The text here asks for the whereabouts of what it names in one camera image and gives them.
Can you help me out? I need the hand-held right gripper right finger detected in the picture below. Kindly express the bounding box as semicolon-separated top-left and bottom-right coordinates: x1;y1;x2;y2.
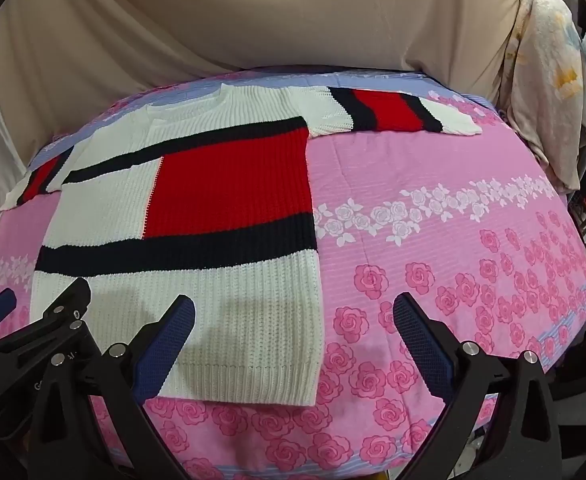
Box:
392;292;565;480

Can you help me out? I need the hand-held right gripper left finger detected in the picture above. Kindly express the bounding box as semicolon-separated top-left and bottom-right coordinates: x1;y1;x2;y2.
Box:
25;296;196;480

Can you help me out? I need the white red black knit sweater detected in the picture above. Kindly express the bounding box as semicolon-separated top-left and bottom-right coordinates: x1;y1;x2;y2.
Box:
0;84;483;407

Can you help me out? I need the pink floral bedsheet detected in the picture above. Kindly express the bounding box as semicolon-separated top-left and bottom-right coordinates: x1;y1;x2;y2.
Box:
0;67;586;480

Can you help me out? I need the cream floral hanging blanket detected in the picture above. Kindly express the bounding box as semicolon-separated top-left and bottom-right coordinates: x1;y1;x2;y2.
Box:
503;0;586;193

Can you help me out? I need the beige backdrop cloth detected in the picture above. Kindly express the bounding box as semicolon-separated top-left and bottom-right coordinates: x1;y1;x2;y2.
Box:
0;0;536;161

